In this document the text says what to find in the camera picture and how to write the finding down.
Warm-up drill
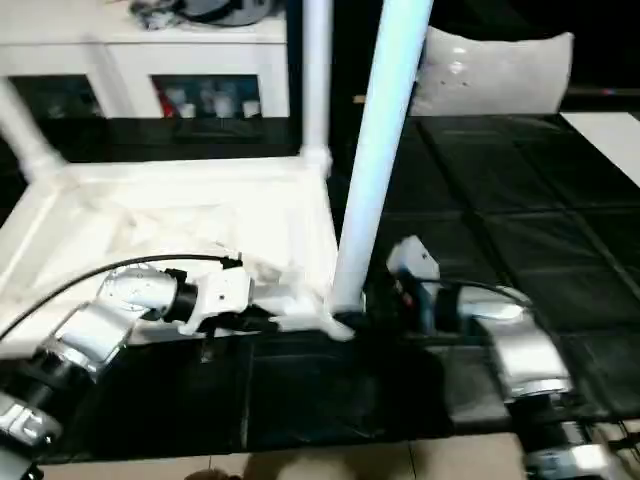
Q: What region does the white cabinet with glass doors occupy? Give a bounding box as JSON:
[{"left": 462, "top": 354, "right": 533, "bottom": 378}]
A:
[{"left": 0, "top": 0, "right": 291, "bottom": 121}]

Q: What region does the grey pillow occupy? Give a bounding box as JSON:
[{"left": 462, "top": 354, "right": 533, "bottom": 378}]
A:
[{"left": 409, "top": 24, "right": 576, "bottom": 117}]

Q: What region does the black padded mat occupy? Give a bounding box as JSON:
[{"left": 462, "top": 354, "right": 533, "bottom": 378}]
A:
[{"left": 0, "top": 112, "right": 640, "bottom": 464}]

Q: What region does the white plastic table top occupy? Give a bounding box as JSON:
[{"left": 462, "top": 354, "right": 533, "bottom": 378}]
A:
[{"left": 0, "top": 149, "right": 369, "bottom": 344}]

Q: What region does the white plastic table leg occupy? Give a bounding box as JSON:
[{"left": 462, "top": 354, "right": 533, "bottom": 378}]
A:
[
  {"left": 298, "top": 0, "right": 335, "bottom": 174},
  {"left": 330, "top": 0, "right": 435, "bottom": 314},
  {"left": 0, "top": 74, "right": 69, "bottom": 184}
]

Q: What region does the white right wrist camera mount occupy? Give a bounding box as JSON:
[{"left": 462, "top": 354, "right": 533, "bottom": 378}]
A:
[{"left": 387, "top": 234, "right": 442, "bottom": 286}]

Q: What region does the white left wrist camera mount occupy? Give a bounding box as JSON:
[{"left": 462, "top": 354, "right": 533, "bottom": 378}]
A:
[{"left": 177, "top": 267, "right": 257, "bottom": 335}]

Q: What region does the white flat board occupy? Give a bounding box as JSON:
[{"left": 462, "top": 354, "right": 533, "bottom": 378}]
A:
[{"left": 558, "top": 110, "right": 640, "bottom": 189}]

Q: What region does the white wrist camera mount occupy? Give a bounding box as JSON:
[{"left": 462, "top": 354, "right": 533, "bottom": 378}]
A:
[
  {"left": 387, "top": 234, "right": 442, "bottom": 286},
  {"left": 177, "top": 267, "right": 257, "bottom": 335}
]

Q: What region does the dark round object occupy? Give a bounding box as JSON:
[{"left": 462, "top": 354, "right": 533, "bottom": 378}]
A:
[{"left": 174, "top": 0, "right": 276, "bottom": 27}]

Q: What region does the small red item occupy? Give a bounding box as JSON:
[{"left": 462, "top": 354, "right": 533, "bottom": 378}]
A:
[{"left": 155, "top": 82, "right": 176, "bottom": 117}]

